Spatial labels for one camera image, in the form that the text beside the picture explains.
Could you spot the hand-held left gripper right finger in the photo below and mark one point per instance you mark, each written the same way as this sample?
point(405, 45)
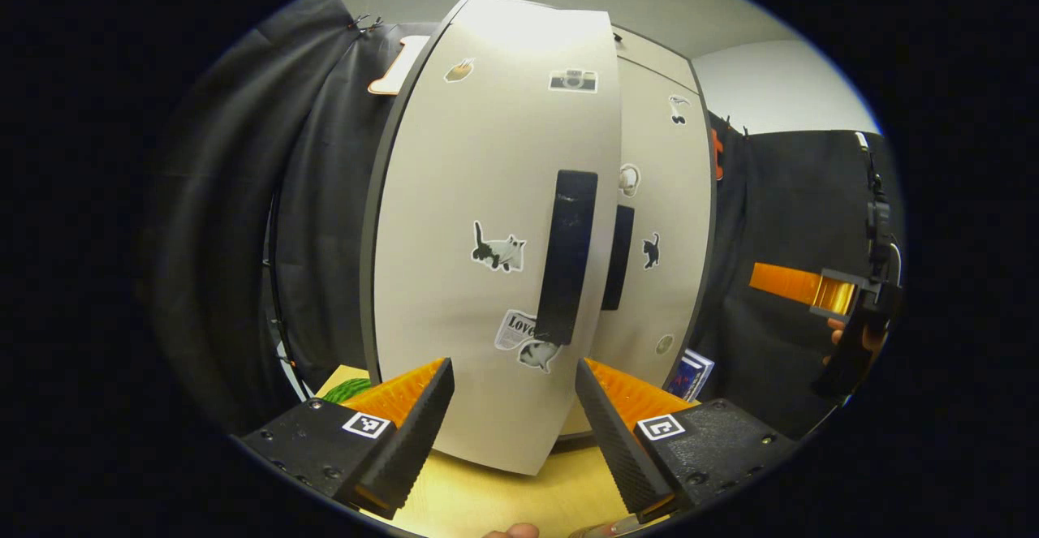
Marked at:
point(617, 441)

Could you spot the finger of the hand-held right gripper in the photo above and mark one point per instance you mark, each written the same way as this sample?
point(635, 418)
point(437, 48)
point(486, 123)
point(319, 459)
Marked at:
point(791, 282)

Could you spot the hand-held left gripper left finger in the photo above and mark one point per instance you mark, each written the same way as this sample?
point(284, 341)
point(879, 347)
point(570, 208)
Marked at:
point(410, 441)

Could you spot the clear bottle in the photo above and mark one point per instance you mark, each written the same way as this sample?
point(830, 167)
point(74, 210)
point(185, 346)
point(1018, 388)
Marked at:
point(613, 531)

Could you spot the white cabinet door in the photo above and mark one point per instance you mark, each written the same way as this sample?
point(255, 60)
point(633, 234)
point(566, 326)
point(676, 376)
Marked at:
point(471, 157)
point(666, 181)

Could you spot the green striped object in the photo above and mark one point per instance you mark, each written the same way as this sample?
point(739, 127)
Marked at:
point(351, 389)

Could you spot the dark blue book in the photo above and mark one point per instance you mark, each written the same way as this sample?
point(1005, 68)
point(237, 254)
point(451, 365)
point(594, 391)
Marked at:
point(690, 374)

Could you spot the black backdrop cloth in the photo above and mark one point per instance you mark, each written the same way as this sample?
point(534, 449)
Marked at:
point(235, 238)

